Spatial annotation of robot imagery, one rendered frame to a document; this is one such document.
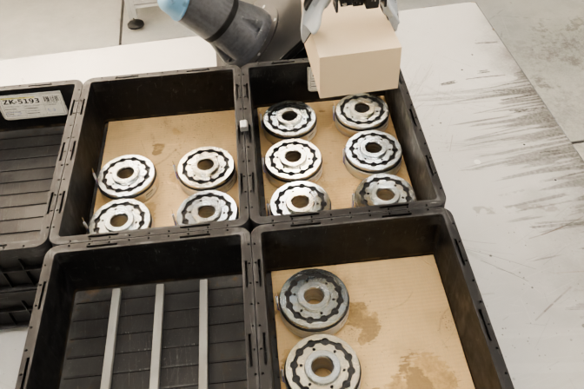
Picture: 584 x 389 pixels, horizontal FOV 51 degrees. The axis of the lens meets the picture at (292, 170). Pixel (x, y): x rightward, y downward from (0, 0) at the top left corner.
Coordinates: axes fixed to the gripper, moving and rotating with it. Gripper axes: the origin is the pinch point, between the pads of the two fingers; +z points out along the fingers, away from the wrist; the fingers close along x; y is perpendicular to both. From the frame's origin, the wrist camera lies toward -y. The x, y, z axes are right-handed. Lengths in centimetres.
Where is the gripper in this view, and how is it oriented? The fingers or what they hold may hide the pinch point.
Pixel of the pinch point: (348, 33)
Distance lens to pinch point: 97.5
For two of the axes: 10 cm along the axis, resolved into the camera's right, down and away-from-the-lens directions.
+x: 9.9, -1.4, 0.7
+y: 1.5, 7.2, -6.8
